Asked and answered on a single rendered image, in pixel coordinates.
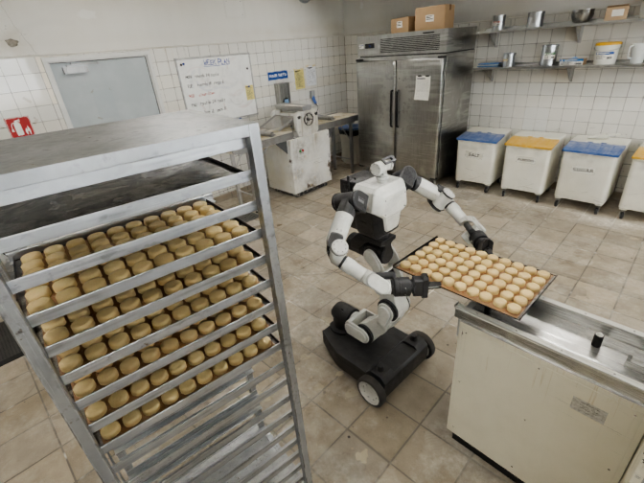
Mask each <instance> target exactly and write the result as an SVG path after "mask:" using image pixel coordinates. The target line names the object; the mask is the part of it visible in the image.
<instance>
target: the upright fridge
mask: <svg viewBox="0 0 644 483"><path fill-rule="evenodd" d="M476 32H477V26H474V27H459V28H445V29H435V30H425V31H416V32H406V33H395V34H377V35H367V36H358V37H357V53H358V56H359V57H360V58H359V59H356V77H357V111H358V144H359V165H360V167H366V171H369V168H371V165H372V164H373V163H376V162H378V161H381V159H382V158H385V157H387V156H390V155H393V156H394V157H395V158H396V159H397V160H396V162H395V163H394V166H393V169H392V170H390V172H397V171H399V170H400V169H402V168H403V167H405V166H411V167H413V168H414V169H415V171H416V173H417V175H418V176H420V177H425V178H430V180H432V183H433V184H436V180H438V179H440V178H442V177H444V176H445V175H447V174H449V173H452V172H454V174H453V175H455V174H456V161H457V150H458V140H456V138H457V137H458V136H460V135H461V134H462V133H464V132H465V131H467V125H468V117H469V107H470V98H471V89H472V72H473V70H472V68H473V63H474V54H475V49H474V48H475V41H476ZM425 75H430V87H429V96H428V101H425V100H414V97H415V89H416V76H425Z"/></svg>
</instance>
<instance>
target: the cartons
mask: <svg viewBox="0 0 644 483"><path fill-rule="evenodd" d="M454 8H455V5H452V4H444V5H437V6H430V7H423V8H417V9H416V11H415V16H407V17H401V18H396V19H391V34H395V33H406V32H416V31H425V30H435V29H445V28H453V21H454Z"/></svg>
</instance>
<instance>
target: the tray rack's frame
mask: <svg viewBox="0 0 644 483"><path fill-rule="evenodd" d="M249 122H251V121H246V120H242V119H237V118H231V117H226V116H221V115H217V114H211V113H206V112H201V111H196V110H188V111H175V112H170V113H163V114H157V115H151V116H146V117H140V118H134V119H128V120H122V121H116V122H110V123H104V124H98V125H93V126H81V127H75V128H69V129H64V130H58V131H52V132H46V133H39V134H34V135H28V136H22V137H16V138H11V139H5V140H0V192H3V191H7V190H11V189H16V188H20V187H25V186H29V185H34V184H37V183H42V182H46V181H51V180H55V179H60V178H63V177H68V176H72V175H77V174H81V173H89V172H93V171H97V170H102V169H106V168H111V167H115V166H120V165H124V164H128V163H132V162H137V161H141V160H146V159H150V158H154V157H158V156H163V155H167V154H172V153H176V152H181V151H184V150H192V149H197V148H201V147H206V146H210V145H214V144H218V143H223V142H227V141H232V140H236V139H241V138H244V137H249V136H250V135H249V129H248V125H246V124H245V123H249ZM0 316H1V317H2V319H3V321H4V322H5V324H6V325H7V327H8V329H9V330H10V332H11V334H12V336H13V338H14V339H15V341H16V342H17V344H18V346H19V347H20V349H21V351H22V352H23V354H24V355H25V357H26V359H27V360H28V361H29V363H30V364H31V366H32V368H33V369H34V371H35V373H36V375H37V376H38V378H39V380H40V381H41V383H42V384H43V386H44V388H45V389H46V391H47V393H48V394H49V396H50V398H51V399H52V401H53V402H54V404H55V406H56V407H57V410H58V411H59V413H60V414H61V416H62V418H63V419H64V421H65V423H66V424H67V425H68V427H69V428H70V430H71V431H72V433H73V435H74V436H75V438H76V440H77V441H78V443H79V445H80V447H81V448H82V450H83V452H84V453H85V455H86V457H87V458H88V460H89V461H90V463H91V465H92V466H93V468H94V470H95V471H96V473H97V475H98V476H99V478H100V479H101V480H102V482H103V483H121V482H120V480H119V478H118V477H117V475H116V473H115V471H114V470H113V469H112V467H111V465H110V464H109V462H108V460H107V458H106V457H105V455H104V452H103V451H102V449H101V447H100V445H99V444H98V442H97V440H96V438H95V437H94V435H93V433H92V431H91V430H90V428H89V426H88V425H87V423H86V421H85V419H84V418H83V417H82V415H81V413H80V411H79V409H78V407H77V406H76V404H75V402H74V400H73V399H72V397H71V395H70V393H69V392H68V390H67V388H66V386H65V385H64V383H63V381H62V379H61V378H60V376H59V374H58V372H57V370H56V368H55V366H54V365H53V363H52V361H51V360H50V359H49V357H48V355H47V353H46V352H45V350H44V348H43V346H42V345H41V343H40V341H39V339H38V338H37V336H36V334H35V332H34V330H33V328H32V327H31V325H30V323H29V321H28V320H27V318H26V316H25V314H24V313H23V311H22V309H21V308H20V307H19V305H18V303H17V301H16V300H15V298H14V296H13V294H12V292H11V290H10V288H9V287H8V285H7V283H6V281H5V280H4V278H3V276H2V274H1V273H0ZM263 428H265V425H264V426H263V427H261V428H259V427H258V426H257V425H256V426H254V427H253V428H252V429H250V430H249V431H247V432H246V433H244V434H243V436H241V437H240V438H238V439H237V440H235V441H234V442H232V443H231V444H230V445H228V446H227V447H225V448H223V449H222V450H221V451H219V452H218V453H216V454H215V455H213V456H212V457H210V458H209V459H208V460H206V461H205V462H203V463H202V464H200V465H199V466H198V467H196V468H195V469H193V470H192V471H190V472H188V473H187V474H186V475H184V476H183V477H181V478H180V479H178V480H177V481H176V482H174V483H187V482H189V481H190V480H192V479H193V478H194V477H196V476H197V475H199V474H200V473H201V472H203V471H205V470H206V469H208V468H209V467H210V466H212V465H213V464H215V463H216V462H217V461H218V460H219V459H221V458H222V457H223V456H225V455H226V454H228V453H229V452H230V451H232V450H233V449H235V448H237V447H238V446H239V445H241V444H242V443H244V442H245V441H246V440H248V439H249V438H251V437H252V436H253V435H255V434H256V433H258V432H259V431H261V430H262V429H263ZM273 438H274V437H273V436H272V435H271V433H270V432H269V433H267V434H266V436H264V437H263V438H261V439H260V440H259V441H257V442H256V443H254V444H253V445H252V446H250V447H249V448H247V449H246V450H244V451H243V452H242V453H240V454H239V455H237V456H236V457H235V458H233V459H232V460H231V461H229V462H228V463H226V464H225V465H224V466H222V467H221V468H219V469H218V470H217V471H215V472H214V473H212V474H211V475H209V476H208V477H207V478H205V479H204V480H202V481H201V482H200V483H213V482H215V481H216V480H217V479H219V478H220V477H221V476H223V475H224V474H225V473H227V472H229V471H230V470H231V469H233V468H234V467H235V466H237V465H238V464H239V463H240V462H241V461H242V460H244V459H245V458H247V457H248V456H249V455H251V454H252V453H253V452H255V451H256V450H257V449H259V448H260V447H262V446H263V445H265V444H266V443H267V442H269V441H270V440H271V439H273ZM280 448H281V447H280V445H279V444H278V443H277V444H276V445H275V446H273V447H272V448H270V449H269V450H268V451H266V452H265V453H264V454H263V455H261V456H260V457H259V458H257V459H256V460H255V461H253V462H252V463H251V464H249V465H248V466H247V467H245V468H244V469H243V470H241V471H240V472H238V473H237V474H236V475H234V476H233V477H232V478H230V479H229V480H228V481H226V482H225V483H236V482H237V481H239V480H240V479H241V478H243V477H244V476H245V475H247V474H248V473H249V472H251V471H252V470H253V469H255V468H256V467H257V466H259V465H260V464H261V463H263V461H264V460H266V459H267V458H268V457H270V456H271V455H272V454H273V453H275V452H276V451H277V450H279V449H280ZM287 458H288V456H287V455H286V454H283V455H282V456H281V457H279V458H278V459H277V460H276V461H274V462H273V463H272V464H270V465H269V466H268V467H267V468H265V469H264V470H263V471H261V472H260V473H259V474H257V475H256V476H255V477H253V478H252V479H251V480H250V481H248V482H247V483H256V482H258V481H259V480H260V479H262V478H263V477H264V476H265V475H267V474H268V473H269V472H271V471H272V470H273V469H274V468H276V467H277V466H278V465H280V464H281V463H282V462H283V461H285V460H286V459H287Z"/></svg>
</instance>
